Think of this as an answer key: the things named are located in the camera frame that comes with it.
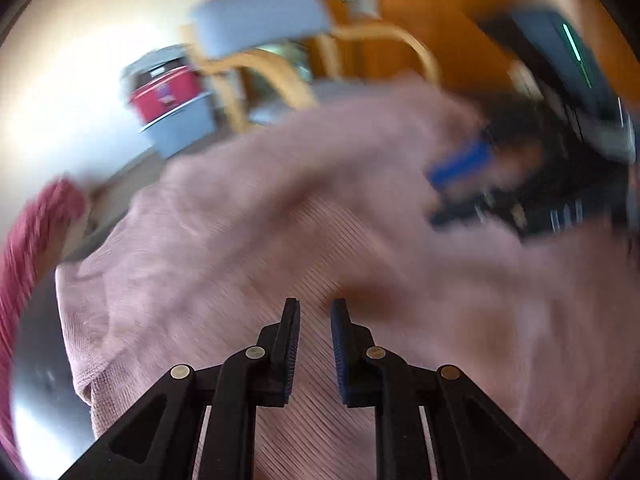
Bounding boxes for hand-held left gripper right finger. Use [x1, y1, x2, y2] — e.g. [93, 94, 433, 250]
[330, 297, 571, 480]

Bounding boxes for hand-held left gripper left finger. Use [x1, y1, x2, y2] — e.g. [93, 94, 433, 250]
[57, 297, 302, 480]

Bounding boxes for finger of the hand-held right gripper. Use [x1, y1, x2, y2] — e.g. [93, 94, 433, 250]
[427, 140, 497, 192]
[430, 199, 526, 232]

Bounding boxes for pink knit sweater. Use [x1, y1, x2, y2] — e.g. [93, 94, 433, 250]
[55, 77, 640, 480]

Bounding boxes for wooden wardrobe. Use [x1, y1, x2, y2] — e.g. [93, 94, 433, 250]
[290, 0, 626, 101]

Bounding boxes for grey-blue plastic storage bin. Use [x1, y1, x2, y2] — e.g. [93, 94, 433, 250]
[140, 92, 218, 158]

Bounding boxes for grey cushioned wooden armchair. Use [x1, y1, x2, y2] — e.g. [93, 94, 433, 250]
[182, 0, 441, 133]

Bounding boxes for red fabric storage box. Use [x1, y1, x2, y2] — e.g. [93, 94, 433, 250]
[127, 65, 198, 126]

